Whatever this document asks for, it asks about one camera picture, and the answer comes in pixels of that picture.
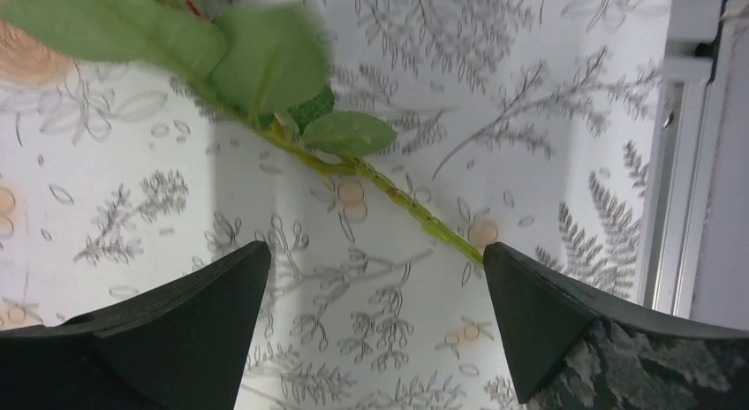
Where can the pile of fake flowers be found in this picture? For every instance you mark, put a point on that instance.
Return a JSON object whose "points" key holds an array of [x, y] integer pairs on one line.
{"points": [[253, 62]]}

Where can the floral patterned tablecloth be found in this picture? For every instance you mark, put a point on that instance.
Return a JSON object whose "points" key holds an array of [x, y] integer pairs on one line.
{"points": [[524, 121]]}

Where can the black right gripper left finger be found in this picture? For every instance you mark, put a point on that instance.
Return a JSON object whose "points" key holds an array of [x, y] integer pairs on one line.
{"points": [[182, 345]]}

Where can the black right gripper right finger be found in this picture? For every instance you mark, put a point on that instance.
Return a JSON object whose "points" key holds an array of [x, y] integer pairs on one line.
{"points": [[569, 345]]}

